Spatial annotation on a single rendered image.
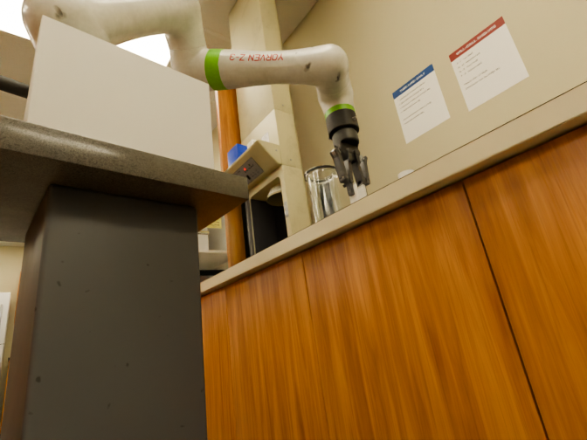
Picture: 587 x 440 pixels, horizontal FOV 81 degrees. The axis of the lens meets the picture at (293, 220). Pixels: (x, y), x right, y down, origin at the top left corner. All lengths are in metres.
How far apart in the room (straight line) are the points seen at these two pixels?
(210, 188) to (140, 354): 0.24
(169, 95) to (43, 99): 0.19
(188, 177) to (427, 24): 1.48
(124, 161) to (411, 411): 0.63
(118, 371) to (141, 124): 0.36
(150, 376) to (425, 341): 0.46
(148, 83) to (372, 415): 0.75
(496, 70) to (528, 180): 0.96
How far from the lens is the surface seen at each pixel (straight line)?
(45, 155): 0.47
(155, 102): 0.65
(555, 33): 1.52
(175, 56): 1.16
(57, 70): 0.62
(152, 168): 0.50
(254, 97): 1.89
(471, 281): 0.64
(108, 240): 0.51
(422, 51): 1.77
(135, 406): 0.50
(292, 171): 1.55
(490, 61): 1.57
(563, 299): 0.60
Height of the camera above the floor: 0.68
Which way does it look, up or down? 19 degrees up
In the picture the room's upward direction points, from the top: 8 degrees counter-clockwise
